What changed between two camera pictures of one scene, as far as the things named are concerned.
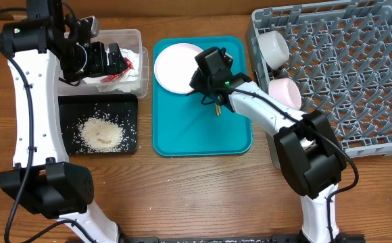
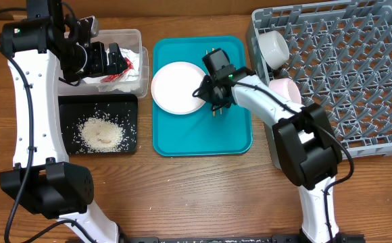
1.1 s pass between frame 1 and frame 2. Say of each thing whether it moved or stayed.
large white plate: moved
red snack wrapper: stayed
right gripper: stayed
